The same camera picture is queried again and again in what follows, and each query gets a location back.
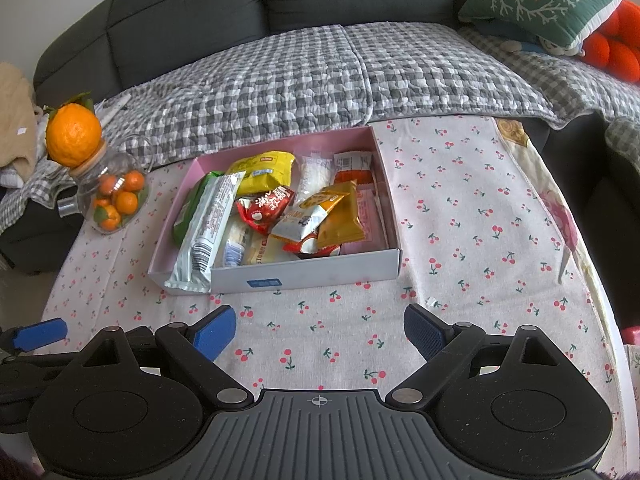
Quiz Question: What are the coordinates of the blue plush toy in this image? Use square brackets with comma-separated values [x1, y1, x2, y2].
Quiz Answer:
[471, 16, 587, 57]

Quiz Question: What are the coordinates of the white wafer packet blue label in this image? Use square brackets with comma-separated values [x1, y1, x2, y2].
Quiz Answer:
[221, 215, 252, 267]

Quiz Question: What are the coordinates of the pink fuzzy garment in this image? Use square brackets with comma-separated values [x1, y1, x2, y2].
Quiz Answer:
[0, 444, 42, 480]

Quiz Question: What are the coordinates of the beige cloth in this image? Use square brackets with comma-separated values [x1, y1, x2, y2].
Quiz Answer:
[0, 61, 44, 172]

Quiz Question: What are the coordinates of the large orange with leaves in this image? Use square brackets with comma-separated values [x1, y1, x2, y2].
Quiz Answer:
[41, 90, 104, 169]

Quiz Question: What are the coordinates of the grey checked sofa blanket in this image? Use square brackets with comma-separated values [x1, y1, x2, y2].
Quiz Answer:
[96, 21, 557, 172]
[456, 24, 640, 129]
[603, 115, 640, 162]

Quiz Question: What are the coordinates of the grey checked cloth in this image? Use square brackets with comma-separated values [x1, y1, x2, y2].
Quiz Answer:
[0, 156, 77, 234]

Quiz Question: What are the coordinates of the orange plush toy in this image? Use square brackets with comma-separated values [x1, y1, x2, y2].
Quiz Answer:
[579, 0, 640, 84]

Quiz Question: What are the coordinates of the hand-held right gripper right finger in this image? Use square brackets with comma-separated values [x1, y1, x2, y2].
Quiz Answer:
[386, 302, 562, 408]

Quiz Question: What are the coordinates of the mustard yellow snack packet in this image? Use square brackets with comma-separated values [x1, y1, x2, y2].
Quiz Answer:
[316, 179, 367, 245]

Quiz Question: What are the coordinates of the bright yellow snack packet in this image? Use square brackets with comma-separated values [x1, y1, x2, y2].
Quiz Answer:
[226, 150, 297, 197]

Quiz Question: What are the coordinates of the green embroidered cushion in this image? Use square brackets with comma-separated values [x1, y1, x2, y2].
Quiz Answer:
[458, 0, 631, 54]

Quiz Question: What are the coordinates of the orange and white snack packet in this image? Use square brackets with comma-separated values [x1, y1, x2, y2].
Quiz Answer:
[331, 150, 377, 184]

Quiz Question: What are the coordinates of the pink cardboard box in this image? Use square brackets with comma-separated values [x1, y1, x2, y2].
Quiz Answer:
[146, 125, 404, 297]

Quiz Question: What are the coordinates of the dark grey sofa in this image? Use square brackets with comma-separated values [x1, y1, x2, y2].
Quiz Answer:
[0, 0, 640, 333]

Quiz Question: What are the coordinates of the pink wafer packet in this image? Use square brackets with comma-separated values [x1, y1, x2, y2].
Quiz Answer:
[356, 186, 392, 244]

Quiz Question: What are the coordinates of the pale yellow wafer packet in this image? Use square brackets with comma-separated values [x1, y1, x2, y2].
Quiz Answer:
[244, 232, 302, 266]

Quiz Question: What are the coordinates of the white snack packet orange print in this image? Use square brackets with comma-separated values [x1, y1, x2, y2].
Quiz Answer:
[270, 186, 347, 242]

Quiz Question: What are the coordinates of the glass jar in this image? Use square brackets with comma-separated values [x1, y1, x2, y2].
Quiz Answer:
[56, 135, 152, 236]

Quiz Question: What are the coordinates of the red snack packet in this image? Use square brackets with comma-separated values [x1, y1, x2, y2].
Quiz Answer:
[235, 185, 294, 237]
[283, 234, 343, 259]

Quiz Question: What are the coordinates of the wooden jar lid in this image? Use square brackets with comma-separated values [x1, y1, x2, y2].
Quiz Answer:
[66, 141, 109, 178]

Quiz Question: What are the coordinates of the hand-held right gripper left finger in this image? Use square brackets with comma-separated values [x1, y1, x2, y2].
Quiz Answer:
[81, 304, 252, 407]

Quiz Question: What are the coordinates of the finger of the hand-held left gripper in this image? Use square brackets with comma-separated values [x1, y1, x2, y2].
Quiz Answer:
[0, 317, 69, 358]

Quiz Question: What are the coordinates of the long pale green snack packet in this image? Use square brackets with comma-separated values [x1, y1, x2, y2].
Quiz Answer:
[164, 169, 248, 296]

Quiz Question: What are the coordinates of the cherry print tablecloth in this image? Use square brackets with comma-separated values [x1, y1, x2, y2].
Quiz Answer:
[39, 111, 627, 480]

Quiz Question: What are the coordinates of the cluster of small mandarins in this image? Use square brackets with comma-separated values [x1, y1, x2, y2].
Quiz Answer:
[91, 169, 147, 232]

